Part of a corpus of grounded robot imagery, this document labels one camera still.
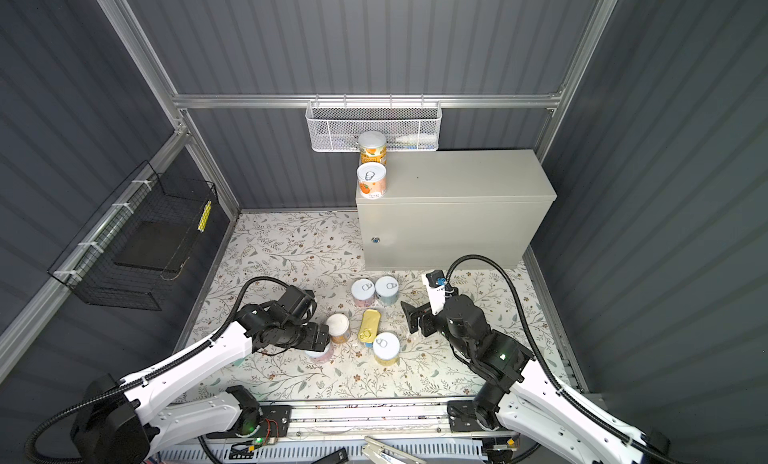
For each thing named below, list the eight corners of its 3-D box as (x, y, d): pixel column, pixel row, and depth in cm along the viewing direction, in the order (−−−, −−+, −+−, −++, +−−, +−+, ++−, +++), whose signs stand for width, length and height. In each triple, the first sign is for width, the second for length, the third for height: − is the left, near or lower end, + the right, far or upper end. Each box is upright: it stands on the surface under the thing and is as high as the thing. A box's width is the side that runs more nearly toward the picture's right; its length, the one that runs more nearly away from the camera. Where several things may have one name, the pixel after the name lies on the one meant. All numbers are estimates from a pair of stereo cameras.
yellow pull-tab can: (374, 366, 84) (372, 359, 79) (374, 340, 89) (373, 332, 84) (399, 366, 84) (399, 359, 79) (398, 340, 89) (399, 332, 84)
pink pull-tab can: (352, 307, 95) (350, 298, 90) (354, 288, 100) (352, 278, 95) (373, 307, 95) (372, 298, 90) (374, 287, 100) (373, 278, 95)
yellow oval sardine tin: (358, 345, 87) (356, 339, 84) (365, 314, 93) (364, 307, 90) (376, 347, 87) (375, 341, 83) (382, 316, 93) (381, 310, 89)
